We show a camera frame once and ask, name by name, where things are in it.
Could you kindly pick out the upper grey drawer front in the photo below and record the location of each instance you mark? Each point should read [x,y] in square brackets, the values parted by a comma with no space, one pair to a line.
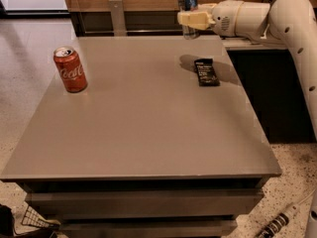
[151,203]

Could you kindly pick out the Red Bull can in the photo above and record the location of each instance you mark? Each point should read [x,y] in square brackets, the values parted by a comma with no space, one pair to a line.
[188,5]

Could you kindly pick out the grey side shelf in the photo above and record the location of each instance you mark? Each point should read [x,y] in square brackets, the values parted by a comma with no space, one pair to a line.
[244,44]

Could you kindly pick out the grey drawer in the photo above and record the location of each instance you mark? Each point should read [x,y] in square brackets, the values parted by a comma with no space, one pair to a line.
[151,203]
[160,229]

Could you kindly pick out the black snack bar wrapper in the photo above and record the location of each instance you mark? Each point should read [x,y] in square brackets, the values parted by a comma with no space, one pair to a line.
[206,73]

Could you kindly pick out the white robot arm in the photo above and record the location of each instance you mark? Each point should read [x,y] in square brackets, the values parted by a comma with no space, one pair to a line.
[289,24]

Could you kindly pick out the horizontal metal rail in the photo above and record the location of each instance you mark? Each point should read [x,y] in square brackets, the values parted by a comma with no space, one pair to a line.
[177,32]

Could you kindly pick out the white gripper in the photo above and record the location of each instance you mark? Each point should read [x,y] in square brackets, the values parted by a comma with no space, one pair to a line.
[222,17]

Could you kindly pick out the white power strip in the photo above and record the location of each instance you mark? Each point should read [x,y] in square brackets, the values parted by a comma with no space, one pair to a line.
[280,221]

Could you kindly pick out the black wire basket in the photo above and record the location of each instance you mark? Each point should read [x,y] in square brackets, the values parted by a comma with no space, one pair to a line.
[32,218]

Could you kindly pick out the red Coca-Cola can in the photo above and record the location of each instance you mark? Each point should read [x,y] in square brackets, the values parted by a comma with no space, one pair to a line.
[70,69]

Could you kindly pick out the left metal bracket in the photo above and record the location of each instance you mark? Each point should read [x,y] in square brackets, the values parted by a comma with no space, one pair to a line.
[118,18]

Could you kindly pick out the lower grey drawer front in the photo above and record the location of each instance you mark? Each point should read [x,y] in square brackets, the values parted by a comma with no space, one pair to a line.
[160,229]

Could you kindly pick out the grey drawer cabinet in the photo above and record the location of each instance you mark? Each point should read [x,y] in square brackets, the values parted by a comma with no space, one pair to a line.
[144,123]

